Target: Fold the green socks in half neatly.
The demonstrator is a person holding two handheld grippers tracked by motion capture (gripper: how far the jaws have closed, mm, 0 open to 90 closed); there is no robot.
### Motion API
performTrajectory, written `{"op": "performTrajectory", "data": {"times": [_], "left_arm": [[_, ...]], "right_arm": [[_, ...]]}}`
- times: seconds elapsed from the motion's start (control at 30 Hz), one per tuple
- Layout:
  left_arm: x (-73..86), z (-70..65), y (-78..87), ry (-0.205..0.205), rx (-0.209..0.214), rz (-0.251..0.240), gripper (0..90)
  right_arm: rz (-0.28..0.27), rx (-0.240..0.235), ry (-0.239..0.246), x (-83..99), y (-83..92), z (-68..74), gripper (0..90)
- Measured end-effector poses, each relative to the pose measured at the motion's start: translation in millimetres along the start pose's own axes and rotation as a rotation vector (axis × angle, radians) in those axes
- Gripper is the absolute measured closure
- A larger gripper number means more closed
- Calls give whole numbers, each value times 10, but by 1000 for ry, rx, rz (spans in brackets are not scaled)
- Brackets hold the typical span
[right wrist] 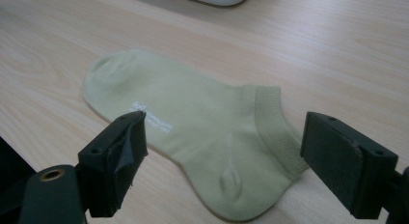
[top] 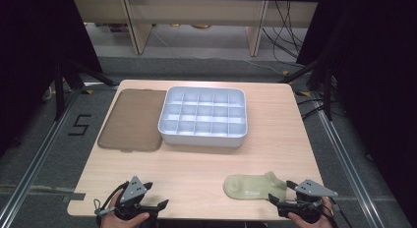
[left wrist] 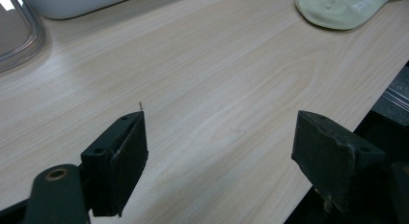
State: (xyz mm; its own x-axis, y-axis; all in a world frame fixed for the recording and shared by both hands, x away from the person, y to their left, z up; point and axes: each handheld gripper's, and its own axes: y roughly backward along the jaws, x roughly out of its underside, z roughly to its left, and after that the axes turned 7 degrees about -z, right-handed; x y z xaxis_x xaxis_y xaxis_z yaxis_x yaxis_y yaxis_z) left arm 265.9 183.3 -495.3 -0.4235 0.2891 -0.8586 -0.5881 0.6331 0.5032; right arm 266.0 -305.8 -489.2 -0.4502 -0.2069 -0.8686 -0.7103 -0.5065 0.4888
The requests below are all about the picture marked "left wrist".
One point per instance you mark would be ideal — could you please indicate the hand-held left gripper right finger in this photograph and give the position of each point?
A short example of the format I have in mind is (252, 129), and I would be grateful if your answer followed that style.
(324, 153)

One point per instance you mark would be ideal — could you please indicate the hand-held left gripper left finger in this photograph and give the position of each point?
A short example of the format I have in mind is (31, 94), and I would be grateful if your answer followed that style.
(119, 159)

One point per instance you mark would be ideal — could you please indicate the pale green sock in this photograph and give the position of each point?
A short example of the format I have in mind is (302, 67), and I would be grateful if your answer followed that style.
(337, 10)

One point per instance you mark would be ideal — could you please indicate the white divided storage box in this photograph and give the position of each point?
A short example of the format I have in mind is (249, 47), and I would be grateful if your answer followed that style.
(74, 3)

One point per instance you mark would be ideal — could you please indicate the clear plastic container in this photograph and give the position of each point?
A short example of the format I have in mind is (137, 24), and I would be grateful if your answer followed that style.
(30, 40)

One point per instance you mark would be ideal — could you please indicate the grey metal frame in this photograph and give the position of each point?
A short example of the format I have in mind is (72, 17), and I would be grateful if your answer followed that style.
(394, 98)

